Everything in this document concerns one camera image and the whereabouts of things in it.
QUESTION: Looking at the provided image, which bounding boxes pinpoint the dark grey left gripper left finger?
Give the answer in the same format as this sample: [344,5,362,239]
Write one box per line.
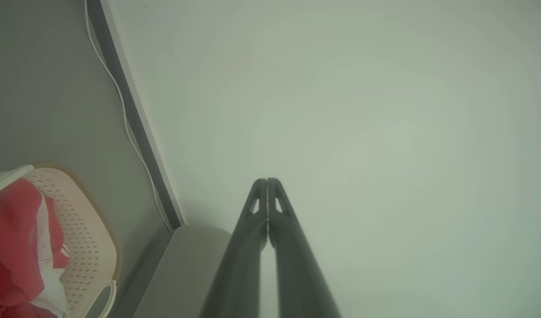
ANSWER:
[199,178,268,318]

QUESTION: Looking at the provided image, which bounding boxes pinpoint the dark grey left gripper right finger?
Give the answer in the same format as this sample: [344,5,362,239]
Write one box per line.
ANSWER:
[267,178,342,318]

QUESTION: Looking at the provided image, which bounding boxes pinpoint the grey fabric sofa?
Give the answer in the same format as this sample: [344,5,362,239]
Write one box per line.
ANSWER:
[133,225,233,318]

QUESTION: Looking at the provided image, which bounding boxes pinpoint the red and white cloth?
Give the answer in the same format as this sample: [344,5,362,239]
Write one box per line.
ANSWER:
[0,178,71,318]

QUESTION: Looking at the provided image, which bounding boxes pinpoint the cream perforated laundry basket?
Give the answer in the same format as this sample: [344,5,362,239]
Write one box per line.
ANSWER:
[0,162,122,318]

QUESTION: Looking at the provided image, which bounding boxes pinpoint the dark grey wall baseboard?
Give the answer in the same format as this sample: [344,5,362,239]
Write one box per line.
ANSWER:
[86,0,186,229]

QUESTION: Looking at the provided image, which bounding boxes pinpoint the thin white cable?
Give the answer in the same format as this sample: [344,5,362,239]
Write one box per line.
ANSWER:
[84,0,173,231]

